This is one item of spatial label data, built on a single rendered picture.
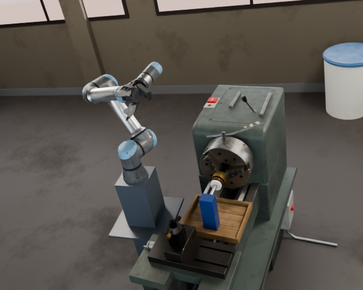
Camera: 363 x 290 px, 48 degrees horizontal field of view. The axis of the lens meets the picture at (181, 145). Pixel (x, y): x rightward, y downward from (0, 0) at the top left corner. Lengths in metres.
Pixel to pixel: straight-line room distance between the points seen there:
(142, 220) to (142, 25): 3.38
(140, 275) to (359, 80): 3.25
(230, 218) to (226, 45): 3.23
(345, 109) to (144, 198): 2.93
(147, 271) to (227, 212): 0.61
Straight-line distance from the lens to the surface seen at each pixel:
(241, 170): 2.41
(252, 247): 2.76
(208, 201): 2.26
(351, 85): 4.69
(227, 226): 2.42
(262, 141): 2.50
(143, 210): 2.61
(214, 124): 2.60
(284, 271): 3.33
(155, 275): 2.22
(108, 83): 2.50
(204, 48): 5.41
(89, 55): 5.95
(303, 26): 5.14
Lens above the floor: 2.63
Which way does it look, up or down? 34 degrees down
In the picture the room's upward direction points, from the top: 12 degrees counter-clockwise
